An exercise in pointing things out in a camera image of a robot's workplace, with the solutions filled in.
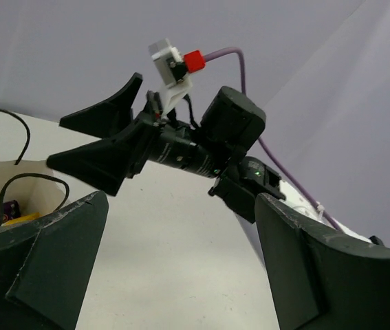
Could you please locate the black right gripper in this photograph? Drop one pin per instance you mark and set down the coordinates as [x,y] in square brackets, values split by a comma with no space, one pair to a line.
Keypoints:
[105,164]

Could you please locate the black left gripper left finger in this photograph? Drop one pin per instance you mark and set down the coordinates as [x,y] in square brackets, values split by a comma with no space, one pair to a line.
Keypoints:
[46,264]

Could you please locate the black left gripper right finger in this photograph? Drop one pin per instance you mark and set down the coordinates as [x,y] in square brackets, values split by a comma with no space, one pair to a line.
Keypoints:
[321,278]

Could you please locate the grey white paper coffee bag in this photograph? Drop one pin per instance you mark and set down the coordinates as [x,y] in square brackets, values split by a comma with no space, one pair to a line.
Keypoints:
[30,183]

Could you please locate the yellow purple snack packet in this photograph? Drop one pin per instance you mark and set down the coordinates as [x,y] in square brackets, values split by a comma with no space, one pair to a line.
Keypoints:
[23,219]

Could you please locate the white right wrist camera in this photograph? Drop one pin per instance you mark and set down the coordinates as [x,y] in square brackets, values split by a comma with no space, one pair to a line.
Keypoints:
[175,70]

